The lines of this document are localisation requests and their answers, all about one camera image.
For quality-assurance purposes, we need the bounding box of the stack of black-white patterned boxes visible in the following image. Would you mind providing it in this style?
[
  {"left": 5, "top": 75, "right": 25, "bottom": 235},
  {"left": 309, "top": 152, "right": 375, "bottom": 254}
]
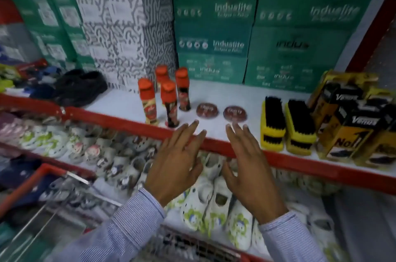
[{"left": 69, "top": 0, "right": 177, "bottom": 93}]

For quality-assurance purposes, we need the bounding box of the pile of white children's clogs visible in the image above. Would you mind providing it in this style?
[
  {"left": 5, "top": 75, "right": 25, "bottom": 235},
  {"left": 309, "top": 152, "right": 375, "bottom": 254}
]
[{"left": 18, "top": 116, "right": 344, "bottom": 254}]

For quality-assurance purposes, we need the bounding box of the pile of colourful footwear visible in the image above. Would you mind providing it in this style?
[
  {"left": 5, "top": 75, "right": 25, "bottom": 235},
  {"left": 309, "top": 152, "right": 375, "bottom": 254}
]
[{"left": 0, "top": 59, "right": 64, "bottom": 100}]

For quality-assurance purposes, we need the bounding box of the round dark red polish tin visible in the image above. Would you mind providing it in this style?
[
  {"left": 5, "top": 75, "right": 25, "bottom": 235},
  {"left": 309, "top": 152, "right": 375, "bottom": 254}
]
[
  {"left": 196, "top": 102, "right": 219, "bottom": 120},
  {"left": 223, "top": 105, "right": 248, "bottom": 123}
]

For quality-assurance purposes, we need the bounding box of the person's left hand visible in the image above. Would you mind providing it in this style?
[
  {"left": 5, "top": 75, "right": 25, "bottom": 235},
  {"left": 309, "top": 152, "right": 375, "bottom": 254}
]
[{"left": 145, "top": 120, "right": 207, "bottom": 207}]

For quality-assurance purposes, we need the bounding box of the red-edged white shelf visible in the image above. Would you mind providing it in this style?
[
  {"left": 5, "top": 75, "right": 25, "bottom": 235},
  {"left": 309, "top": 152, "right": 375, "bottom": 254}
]
[{"left": 0, "top": 79, "right": 396, "bottom": 196}]

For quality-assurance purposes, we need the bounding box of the person's right forearm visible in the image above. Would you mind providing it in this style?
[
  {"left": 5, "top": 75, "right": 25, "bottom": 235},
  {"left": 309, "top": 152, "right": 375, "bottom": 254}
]
[{"left": 258, "top": 210, "right": 329, "bottom": 262}]

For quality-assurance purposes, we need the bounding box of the orange-capped shoe polish bottle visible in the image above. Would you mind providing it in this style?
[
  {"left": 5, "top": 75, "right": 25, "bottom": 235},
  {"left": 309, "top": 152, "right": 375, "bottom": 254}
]
[
  {"left": 138, "top": 78, "right": 159, "bottom": 126},
  {"left": 160, "top": 81, "right": 180, "bottom": 129},
  {"left": 155, "top": 65, "right": 170, "bottom": 92},
  {"left": 175, "top": 68, "right": 192, "bottom": 112}
]

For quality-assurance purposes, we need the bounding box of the stack of large green cartons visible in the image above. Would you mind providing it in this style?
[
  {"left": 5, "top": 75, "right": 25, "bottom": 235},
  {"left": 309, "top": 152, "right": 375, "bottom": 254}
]
[{"left": 170, "top": 0, "right": 391, "bottom": 93}]

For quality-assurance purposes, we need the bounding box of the person's left forearm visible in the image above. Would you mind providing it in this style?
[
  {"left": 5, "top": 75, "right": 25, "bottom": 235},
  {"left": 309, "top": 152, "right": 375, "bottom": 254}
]
[{"left": 46, "top": 188, "right": 168, "bottom": 262}]

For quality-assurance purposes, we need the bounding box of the stack of small green shoeboxes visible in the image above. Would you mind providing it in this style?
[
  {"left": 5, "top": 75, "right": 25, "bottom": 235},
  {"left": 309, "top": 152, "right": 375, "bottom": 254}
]
[{"left": 0, "top": 0, "right": 97, "bottom": 71}]

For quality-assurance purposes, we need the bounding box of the row of yellow black boxes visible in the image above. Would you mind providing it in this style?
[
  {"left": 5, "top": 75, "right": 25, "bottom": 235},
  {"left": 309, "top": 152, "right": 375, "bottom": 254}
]
[{"left": 307, "top": 70, "right": 396, "bottom": 168}]

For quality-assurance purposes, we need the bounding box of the red-handled wire shopping cart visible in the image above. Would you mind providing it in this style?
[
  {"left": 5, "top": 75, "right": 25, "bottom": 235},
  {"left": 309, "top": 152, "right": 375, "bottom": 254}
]
[{"left": 0, "top": 163, "right": 249, "bottom": 262}]

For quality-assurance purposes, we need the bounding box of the pair of black shoes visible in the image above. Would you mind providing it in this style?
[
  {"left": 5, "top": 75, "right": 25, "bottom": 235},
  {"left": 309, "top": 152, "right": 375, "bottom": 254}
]
[{"left": 53, "top": 69, "right": 108, "bottom": 108}]

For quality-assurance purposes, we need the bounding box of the red shelf upright post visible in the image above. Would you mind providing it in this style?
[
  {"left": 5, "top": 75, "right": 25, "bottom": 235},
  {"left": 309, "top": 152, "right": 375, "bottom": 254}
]
[{"left": 345, "top": 0, "right": 396, "bottom": 74}]

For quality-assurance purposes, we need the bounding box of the pile of pink footwear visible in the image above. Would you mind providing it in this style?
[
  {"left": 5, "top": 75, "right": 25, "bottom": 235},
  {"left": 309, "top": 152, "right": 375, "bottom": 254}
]
[{"left": 0, "top": 112, "right": 34, "bottom": 155}]

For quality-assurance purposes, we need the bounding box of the person's right hand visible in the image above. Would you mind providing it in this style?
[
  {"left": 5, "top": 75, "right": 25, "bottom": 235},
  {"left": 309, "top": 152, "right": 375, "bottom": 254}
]
[{"left": 221, "top": 122, "right": 289, "bottom": 225}]

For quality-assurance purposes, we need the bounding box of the yellow black-bristle shoe brush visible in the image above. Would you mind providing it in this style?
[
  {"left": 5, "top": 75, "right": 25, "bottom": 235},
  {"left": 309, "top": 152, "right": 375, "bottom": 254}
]
[
  {"left": 260, "top": 96, "right": 287, "bottom": 152},
  {"left": 284, "top": 99, "right": 317, "bottom": 156}
]

